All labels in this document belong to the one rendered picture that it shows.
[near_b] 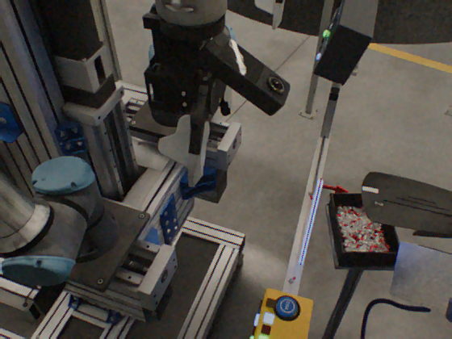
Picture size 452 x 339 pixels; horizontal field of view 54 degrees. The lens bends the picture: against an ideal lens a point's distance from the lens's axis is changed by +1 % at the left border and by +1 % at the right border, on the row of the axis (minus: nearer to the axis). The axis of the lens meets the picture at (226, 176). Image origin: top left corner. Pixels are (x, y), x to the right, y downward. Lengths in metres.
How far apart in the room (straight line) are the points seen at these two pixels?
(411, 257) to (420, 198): 0.19
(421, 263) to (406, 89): 2.41
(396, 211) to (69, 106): 0.77
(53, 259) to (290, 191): 1.85
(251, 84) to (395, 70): 3.13
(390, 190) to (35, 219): 0.71
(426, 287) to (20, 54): 1.01
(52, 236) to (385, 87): 2.88
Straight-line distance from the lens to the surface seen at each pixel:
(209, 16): 0.47
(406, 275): 1.15
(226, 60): 0.50
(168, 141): 0.55
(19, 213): 0.81
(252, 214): 2.40
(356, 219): 1.39
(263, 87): 0.51
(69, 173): 0.93
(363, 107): 3.17
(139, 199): 1.26
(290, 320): 0.92
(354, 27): 1.42
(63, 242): 0.86
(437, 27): 2.82
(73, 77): 1.07
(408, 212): 0.97
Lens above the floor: 1.91
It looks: 48 degrees down
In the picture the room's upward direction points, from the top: straight up
